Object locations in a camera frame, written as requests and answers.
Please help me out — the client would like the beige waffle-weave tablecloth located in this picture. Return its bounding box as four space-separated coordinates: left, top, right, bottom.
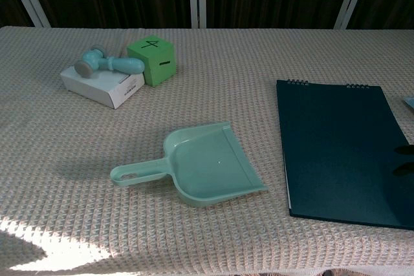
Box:
0 25 414 276

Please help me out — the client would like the green cube with number four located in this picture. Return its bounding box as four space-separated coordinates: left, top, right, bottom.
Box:
125 35 176 89

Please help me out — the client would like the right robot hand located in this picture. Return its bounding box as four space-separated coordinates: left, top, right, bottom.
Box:
393 144 414 177

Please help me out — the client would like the dark teal spiral notebook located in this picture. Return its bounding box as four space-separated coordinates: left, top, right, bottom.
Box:
276 78 414 231

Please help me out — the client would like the teal handheld massage roller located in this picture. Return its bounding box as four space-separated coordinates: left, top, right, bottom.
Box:
74 45 146 80

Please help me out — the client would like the white cardboard box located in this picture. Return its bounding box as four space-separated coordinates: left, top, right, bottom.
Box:
60 65 146 109

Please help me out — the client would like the mint green plastic dustpan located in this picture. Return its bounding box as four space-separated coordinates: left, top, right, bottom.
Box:
109 121 269 209

